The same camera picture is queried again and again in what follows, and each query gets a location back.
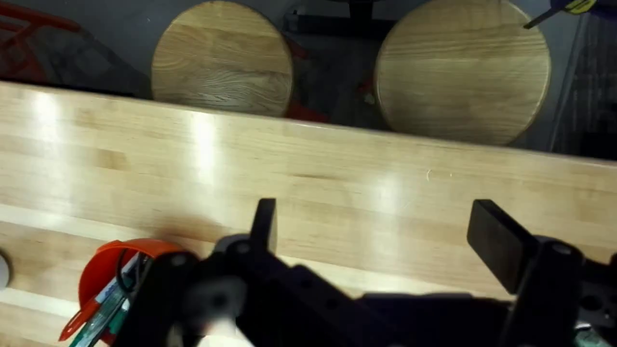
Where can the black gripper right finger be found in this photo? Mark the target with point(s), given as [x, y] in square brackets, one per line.
[499, 241]

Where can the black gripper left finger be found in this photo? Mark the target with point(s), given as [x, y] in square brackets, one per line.
[264, 224]

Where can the red bowl with markers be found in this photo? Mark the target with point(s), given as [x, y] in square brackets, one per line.
[103, 266]

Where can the round wooden stool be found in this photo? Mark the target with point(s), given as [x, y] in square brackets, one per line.
[223, 58]
[464, 70]

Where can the bundle of coloured markers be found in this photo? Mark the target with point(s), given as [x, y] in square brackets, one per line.
[109, 309]

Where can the yellow and black tool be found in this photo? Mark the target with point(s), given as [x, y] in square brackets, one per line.
[580, 4]

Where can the small white bowl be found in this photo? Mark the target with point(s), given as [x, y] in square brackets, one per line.
[5, 270]

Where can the red metal chair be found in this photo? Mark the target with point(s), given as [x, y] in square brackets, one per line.
[26, 20]

